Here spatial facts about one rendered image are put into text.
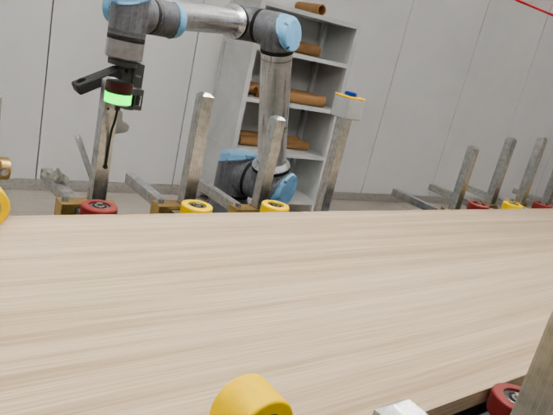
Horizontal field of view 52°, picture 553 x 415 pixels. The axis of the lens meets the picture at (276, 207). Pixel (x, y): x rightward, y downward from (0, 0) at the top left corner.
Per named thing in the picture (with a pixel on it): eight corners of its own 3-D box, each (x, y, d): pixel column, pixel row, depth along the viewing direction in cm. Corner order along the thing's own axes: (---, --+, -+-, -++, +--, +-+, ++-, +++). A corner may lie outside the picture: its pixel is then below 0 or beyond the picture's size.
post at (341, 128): (302, 245, 191) (334, 115, 178) (313, 244, 194) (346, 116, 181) (310, 251, 187) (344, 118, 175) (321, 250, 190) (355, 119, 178)
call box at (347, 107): (328, 116, 178) (334, 91, 176) (344, 118, 183) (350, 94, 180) (343, 121, 173) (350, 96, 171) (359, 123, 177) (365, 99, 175)
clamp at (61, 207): (53, 216, 137) (55, 197, 135) (107, 215, 145) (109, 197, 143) (60, 225, 132) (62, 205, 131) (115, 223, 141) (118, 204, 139)
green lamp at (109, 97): (99, 98, 128) (100, 88, 128) (124, 100, 132) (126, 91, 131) (109, 104, 124) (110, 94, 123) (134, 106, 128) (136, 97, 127)
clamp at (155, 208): (147, 216, 153) (151, 198, 151) (191, 216, 161) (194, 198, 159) (157, 225, 148) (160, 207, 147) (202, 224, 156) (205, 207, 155)
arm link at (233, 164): (226, 183, 245) (234, 144, 240) (258, 195, 238) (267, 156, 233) (205, 187, 232) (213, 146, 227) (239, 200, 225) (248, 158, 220)
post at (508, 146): (470, 240, 252) (506, 136, 239) (475, 240, 255) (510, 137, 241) (476, 243, 250) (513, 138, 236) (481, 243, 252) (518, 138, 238)
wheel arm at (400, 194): (389, 196, 251) (392, 187, 250) (395, 196, 254) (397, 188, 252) (471, 235, 220) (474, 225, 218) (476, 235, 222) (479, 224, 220)
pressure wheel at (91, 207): (70, 244, 130) (76, 196, 126) (104, 242, 135) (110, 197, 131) (81, 258, 124) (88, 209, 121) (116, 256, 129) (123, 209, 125)
